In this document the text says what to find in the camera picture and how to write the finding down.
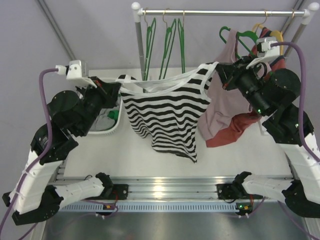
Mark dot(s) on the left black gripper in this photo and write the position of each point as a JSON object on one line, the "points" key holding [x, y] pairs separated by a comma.
{"points": [[105, 90]]}

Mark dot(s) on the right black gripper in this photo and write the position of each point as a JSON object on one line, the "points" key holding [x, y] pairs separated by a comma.
{"points": [[230, 72]]}

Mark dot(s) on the black white striped tank top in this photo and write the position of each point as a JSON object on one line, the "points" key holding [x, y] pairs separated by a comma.
{"points": [[168, 110]]}

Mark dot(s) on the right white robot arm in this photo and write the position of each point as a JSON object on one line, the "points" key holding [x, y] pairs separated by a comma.
{"points": [[272, 96]]}

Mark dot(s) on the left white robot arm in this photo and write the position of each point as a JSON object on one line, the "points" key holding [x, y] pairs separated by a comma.
{"points": [[71, 115]]}

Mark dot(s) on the pink tank top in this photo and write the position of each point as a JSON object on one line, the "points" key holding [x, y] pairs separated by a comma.
{"points": [[224, 104]]}

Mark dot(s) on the green hanger holding pink top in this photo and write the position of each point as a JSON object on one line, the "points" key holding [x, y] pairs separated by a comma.
{"points": [[239, 35]]}

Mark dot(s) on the rust red tank top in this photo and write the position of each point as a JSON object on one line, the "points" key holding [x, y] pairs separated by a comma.
{"points": [[241, 122]]}

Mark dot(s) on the yellow hanger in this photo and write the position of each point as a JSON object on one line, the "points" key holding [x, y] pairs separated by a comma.
{"points": [[277, 34]]}

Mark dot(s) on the white plastic laundry basket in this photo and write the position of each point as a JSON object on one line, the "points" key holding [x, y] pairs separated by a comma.
{"points": [[85, 123]]}

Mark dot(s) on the green cloth in basket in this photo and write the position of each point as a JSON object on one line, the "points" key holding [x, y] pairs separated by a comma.
{"points": [[113, 114]]}

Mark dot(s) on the grey cloth in basket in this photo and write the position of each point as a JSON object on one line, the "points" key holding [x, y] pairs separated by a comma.
{"points": [[104, 123]]}

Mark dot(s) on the metal clothes rack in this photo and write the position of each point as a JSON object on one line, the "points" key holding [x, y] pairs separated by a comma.
{"points": [[138, 12]]}

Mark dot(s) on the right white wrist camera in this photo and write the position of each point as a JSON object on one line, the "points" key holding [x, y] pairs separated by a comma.
{"points": [[265, 51]]}

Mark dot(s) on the aluminium mounting rail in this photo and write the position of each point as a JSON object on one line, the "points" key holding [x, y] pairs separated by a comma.
{"points": [[164, 180]]}

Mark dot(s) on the slotted grey cable duct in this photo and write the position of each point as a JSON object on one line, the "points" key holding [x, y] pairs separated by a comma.
{"points": [[161, 207]]}

